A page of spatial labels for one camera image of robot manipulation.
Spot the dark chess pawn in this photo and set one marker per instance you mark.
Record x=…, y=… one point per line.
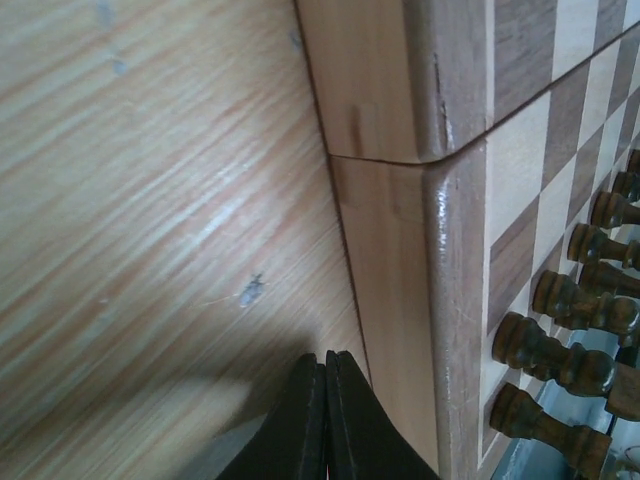
x=559, y=297
x=522, y=344
x=517, y=415

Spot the wooden chess board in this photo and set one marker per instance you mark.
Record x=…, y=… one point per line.
x=474, y=145

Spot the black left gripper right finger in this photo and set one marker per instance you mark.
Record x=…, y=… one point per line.
x=362, y=442

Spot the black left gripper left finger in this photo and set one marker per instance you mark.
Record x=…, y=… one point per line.
x=290, y=442

